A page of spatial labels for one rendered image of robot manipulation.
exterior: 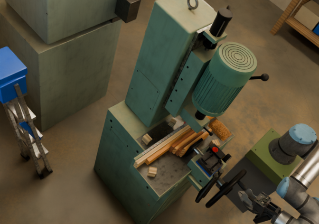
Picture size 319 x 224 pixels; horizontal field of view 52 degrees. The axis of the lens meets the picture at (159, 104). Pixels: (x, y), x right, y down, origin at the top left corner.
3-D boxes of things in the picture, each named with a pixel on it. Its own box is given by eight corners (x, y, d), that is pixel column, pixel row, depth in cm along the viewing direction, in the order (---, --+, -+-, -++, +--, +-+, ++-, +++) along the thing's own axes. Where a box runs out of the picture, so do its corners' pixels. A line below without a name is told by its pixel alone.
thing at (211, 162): (209, 177, 157) (214, 172, 153) (193, 160, 160) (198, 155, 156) (226, 163, 164) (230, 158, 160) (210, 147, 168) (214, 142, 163)
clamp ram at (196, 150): (193, 165, 165) (200, 157, 158) (183, 154, 167) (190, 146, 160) (205, 156, 170) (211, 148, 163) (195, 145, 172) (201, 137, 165)
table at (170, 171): (168, 218, 153) (172, 214, 148) (128, 168, 162) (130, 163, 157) (242, 152, 186) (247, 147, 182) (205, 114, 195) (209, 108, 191)
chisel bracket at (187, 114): (195, 135, 166) (201, 126, 160) (177, 116, 171) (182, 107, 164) (204, 128, 171) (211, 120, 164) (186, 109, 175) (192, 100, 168)
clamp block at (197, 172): (202, 188, 163) (209, 181, 156) (184, 167, 167) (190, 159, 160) (220, 172, 171) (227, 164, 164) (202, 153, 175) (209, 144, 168)
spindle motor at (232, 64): (210, 124, 146) (241, 79, 122) (183, 96, 151) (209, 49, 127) (233, 107, 156) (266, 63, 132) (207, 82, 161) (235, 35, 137)
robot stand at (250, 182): (235, 164, 282) (267, 132, 240) (262, 190, 274) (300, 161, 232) (215, 185, 265) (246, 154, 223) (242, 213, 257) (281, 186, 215)
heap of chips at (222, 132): (222, 141, 179) (225, 139, 177) (207, 125, 183) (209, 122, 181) (232, 134, 184) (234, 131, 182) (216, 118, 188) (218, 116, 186)
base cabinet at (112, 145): (141, 231, 228) (169, 194, 173) (92, 169, 246) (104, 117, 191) (184, 194, 253) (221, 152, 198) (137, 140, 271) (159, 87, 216)
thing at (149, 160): (147, 165, 159) (149, 162, 156) (144, 162, 159) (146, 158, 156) (224, 109, 193) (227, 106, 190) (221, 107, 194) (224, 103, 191)
